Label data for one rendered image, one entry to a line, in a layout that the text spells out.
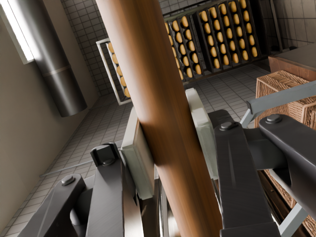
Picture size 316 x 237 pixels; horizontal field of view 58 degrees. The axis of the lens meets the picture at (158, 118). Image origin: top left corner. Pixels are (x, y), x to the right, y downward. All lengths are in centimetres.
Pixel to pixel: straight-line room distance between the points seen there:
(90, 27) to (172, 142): 510
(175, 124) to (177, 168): 3
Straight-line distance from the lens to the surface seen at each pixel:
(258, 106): 109
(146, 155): 15
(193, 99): 17
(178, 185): 17
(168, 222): 135
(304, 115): 127
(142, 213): 176
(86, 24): 526
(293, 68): 166
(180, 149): 16
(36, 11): 328
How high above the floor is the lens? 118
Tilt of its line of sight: 5 degrees up
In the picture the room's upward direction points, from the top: 107 degrees counter-clockwise
